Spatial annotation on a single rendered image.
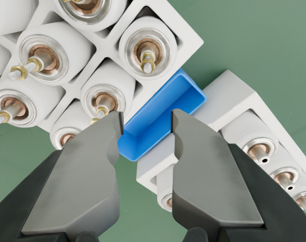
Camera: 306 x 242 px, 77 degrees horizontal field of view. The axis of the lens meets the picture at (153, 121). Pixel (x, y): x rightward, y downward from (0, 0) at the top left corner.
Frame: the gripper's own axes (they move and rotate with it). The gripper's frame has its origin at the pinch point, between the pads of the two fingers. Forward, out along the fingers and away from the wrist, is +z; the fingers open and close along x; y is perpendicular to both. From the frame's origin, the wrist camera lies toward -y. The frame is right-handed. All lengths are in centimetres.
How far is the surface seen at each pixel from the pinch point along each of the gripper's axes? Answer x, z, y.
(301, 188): 37, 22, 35
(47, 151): -40, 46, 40
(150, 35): 0.4, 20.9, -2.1
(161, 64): 2.1, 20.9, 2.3
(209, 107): 15.5, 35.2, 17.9
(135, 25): -1.8, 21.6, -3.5
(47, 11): -17.5, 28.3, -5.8
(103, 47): -8.7, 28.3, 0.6
